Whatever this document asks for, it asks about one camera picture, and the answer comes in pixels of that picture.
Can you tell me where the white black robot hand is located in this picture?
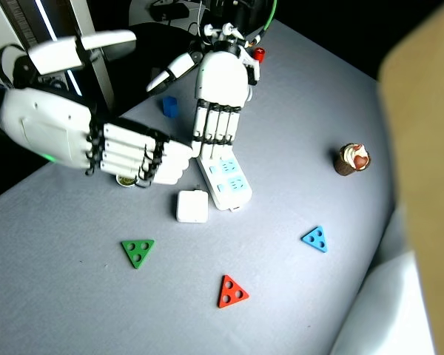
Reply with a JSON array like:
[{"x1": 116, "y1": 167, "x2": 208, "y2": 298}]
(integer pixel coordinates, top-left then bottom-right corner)
[
  {"x1": 0, "y1": 29, "x2": 194, "y2": 188},
  {"x1": 146, "y1": 50, "x2": 262, "y2": 159}
]

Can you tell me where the white power strip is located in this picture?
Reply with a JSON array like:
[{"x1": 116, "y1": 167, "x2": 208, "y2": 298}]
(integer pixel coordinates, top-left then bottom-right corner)
[{"x1": 195, "y1": 142, "x2": 253, "y2": 212}]

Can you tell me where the white square charger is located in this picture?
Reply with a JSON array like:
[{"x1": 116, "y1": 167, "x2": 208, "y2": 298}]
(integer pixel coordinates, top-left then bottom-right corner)
[{"x1": 175, "y1": 189, "x2": 209, "y2": 224}]

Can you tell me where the blue cube block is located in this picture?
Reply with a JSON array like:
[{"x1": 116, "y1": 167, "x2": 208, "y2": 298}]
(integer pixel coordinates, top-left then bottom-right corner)
[{"x1": 161, "y1": 95, "x2": 179, "y2": 118}]

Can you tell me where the grey table cloth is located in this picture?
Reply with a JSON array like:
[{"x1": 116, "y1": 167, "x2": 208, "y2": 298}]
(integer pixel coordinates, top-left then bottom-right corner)
[{"x1": 0, "y1": 18, "x2": 408, "y2": 355}]

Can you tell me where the toy cupcake with cream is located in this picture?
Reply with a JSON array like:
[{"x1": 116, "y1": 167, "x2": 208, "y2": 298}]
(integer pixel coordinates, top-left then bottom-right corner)
[{"x1": 333, "y1": 143, "x2": 371, "y2": 177}]

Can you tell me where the green triangle block with holes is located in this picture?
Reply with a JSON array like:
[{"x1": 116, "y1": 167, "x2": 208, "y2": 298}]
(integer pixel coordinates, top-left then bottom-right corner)
[{"x1": 120, "y1": 238, "x2": 155, "y2": 270}]

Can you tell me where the blue triangle block with holes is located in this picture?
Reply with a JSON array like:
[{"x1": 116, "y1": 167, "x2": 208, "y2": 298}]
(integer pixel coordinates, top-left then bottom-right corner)
[{"x1": 300, "y1": 226, "x2": 329, "y2": 254}]

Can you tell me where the red triangle block with holes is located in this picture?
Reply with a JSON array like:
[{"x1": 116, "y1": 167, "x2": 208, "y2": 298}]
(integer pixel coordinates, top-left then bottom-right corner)
[{"x1": 217, "y1": 274, "x2": 250, "y2": 309}]

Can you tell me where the tan blurred board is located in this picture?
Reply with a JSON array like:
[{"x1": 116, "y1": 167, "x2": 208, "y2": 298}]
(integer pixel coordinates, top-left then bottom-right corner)
[{"x1": 377, "y1": 0, "x2": 444, "y2": 355}]

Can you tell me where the grey metal post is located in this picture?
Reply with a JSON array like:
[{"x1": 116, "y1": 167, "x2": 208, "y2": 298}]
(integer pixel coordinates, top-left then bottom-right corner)
[{"x1": 68, "y1": 0, "x2": 116, "y2": 115}]

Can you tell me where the green cable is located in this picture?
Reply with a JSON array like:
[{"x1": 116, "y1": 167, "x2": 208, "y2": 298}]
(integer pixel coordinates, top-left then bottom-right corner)
[{"x1": 258, "y1": 0, "x2": 278, "y2": 38}]

